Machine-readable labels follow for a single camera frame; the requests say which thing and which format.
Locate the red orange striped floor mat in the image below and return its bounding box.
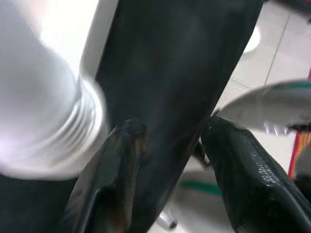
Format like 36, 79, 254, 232
288, 70, 311, 178

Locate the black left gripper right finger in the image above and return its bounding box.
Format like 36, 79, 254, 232
200, 116, 311, 233

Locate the black cloth table cover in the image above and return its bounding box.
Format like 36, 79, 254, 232
0, 0, 264, 233

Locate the white plastic table leg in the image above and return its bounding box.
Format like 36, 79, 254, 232
0, 0, 109, 182

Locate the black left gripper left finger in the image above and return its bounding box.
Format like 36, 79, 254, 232
62, 120, 148, 233

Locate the white green-striped robot foot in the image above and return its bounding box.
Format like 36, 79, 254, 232
210, 79, 311, 137

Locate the white plastic children table top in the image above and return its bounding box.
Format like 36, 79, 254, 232
38, 0, 119, 83

